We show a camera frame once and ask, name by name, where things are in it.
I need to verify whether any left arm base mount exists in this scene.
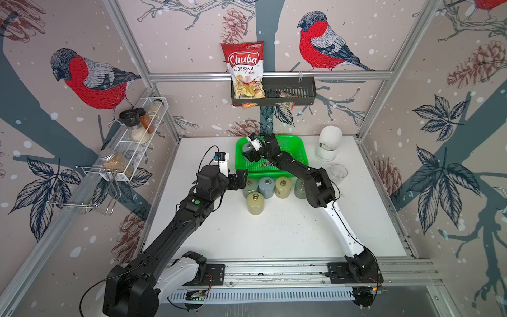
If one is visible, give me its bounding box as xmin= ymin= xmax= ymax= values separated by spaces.
xmin=170 ymin=251 xmax=225 ymax=286

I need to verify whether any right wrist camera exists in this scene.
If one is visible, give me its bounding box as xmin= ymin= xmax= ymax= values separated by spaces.
xmin=247 ymin=133 xmax=264 ymax=152

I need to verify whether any green plastic basket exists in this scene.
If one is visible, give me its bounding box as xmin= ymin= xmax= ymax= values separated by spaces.
xmin=235 ymin=135 xmax=308 ymax=179

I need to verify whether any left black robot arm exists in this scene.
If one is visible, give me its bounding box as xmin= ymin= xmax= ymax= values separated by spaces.
xmin=102 ymin=165 xmax=248 ymax=316

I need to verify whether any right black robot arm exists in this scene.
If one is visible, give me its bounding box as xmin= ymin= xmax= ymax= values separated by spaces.
xmin=244 ymin=133 xmax=383 ymax=283

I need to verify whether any orange spice bottle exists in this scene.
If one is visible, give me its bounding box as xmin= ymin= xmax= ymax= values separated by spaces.
xmin=135 ymin=108 xmax=155 ymax=135

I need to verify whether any black lid spice jar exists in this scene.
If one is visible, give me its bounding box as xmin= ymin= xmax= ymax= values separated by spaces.
xmin=119 ymin=109 xmax=150 ymax=144

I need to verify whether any blue canister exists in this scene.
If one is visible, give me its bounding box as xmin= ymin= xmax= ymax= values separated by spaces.
xmin=258 ymin=177 xmax=275 ymax=199
xmin=242 ymin=143 xmax=255 ymax=155

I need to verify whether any yellow canister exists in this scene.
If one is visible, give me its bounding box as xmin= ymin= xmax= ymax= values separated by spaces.
xmin=246 ymin=192 xmax=265 ymax=215
xmin=275 ymin=176 xmax=293 ymax=199

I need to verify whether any pale spice jar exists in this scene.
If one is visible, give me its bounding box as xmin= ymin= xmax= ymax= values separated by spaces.
xmin=147 ymin=99 xmax=164 ymax=120

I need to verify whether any white round lamp device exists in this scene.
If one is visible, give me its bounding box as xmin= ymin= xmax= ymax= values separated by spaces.
xmin=315 ymin=125 xmax=343 ymax=162

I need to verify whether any white wire spice rack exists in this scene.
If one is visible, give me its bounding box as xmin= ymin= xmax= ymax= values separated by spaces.
xmin=80 ymin=96 xmax=168 ymax=183

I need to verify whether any black hanging wall basket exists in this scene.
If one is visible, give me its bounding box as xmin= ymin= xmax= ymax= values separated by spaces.
xmin=230 ymin=77 xmax=316 ymax=106

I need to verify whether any small snack packet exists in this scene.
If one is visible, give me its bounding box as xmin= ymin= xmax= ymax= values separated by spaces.
xmin=277 ymin=91 xmax=297 ymax=110

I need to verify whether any green canister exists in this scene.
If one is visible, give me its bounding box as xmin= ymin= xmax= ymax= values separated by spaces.
xmin=242 ymin=178 xmax=258 ymax=198
xmin=294 ymin=178 xmax=306 ymax=199

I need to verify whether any red cassava chips bag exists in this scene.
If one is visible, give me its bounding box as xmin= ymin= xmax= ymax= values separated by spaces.
xmin=220 ymin=41 xmax=266 ymax=100

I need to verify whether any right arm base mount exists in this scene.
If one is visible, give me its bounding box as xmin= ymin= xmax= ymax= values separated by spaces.
xmin=323 ymin=248 xmax=384 ymax=284

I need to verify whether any silver lid spice jar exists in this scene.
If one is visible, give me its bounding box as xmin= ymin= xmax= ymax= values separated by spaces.
xmin=98 ymin=149 xmax=133 ymax=179

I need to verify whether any clear glass cup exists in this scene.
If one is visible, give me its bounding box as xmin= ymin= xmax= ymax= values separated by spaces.
xmin=330 ymin=164 xmax=348 ymax=185

